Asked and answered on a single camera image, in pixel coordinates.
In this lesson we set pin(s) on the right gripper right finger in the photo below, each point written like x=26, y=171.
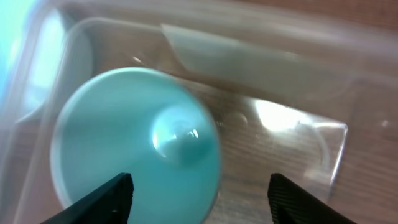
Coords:
x=291, y=204

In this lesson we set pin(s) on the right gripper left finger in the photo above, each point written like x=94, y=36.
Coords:
x=110, y=203

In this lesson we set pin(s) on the blue cup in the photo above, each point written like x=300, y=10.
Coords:
x=142, y=122

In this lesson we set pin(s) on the clear plastic container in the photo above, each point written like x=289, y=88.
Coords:
x=307, y=97

